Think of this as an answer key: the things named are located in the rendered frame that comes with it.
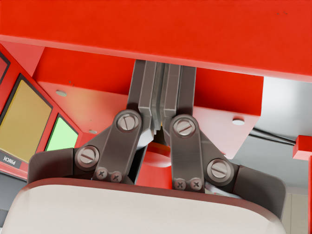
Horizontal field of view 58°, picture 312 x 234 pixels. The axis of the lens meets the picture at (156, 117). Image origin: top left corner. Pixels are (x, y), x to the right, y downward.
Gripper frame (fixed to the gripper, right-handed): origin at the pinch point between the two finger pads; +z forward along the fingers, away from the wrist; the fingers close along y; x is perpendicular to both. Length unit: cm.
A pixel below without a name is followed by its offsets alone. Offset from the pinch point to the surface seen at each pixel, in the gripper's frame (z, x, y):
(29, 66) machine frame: 12.7, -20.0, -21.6
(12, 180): -2.4, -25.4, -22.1
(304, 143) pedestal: 67, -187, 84
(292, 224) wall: 24, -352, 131
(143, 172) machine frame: 12, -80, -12
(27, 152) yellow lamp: -2.5, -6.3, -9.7
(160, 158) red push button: -1.4, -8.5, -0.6
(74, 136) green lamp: 0.9, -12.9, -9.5
